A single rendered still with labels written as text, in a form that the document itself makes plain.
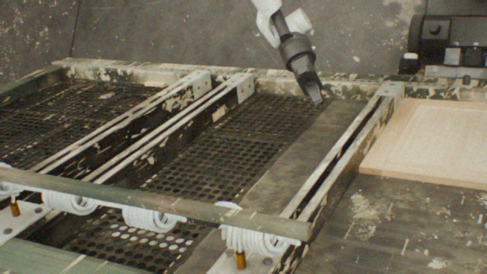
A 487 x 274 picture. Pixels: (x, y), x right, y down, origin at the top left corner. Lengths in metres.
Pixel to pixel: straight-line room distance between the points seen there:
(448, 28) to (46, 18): 2.59
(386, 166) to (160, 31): 2.24
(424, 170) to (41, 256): 0.88
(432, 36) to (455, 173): 1.27
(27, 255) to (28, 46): 3.07
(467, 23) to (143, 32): 1.85
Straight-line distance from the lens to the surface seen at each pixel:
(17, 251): 1.18
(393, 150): 1.53
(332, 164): 1.36
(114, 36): 3.65
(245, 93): 1.98
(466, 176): 1.42
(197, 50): 3.28
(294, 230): 0.78
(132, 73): 2.34
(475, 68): 2.02
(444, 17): 2.65
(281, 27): 1.57
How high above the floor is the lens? 2.70
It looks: 63 degrees down
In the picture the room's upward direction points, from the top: 77 degrees counter-clockwise
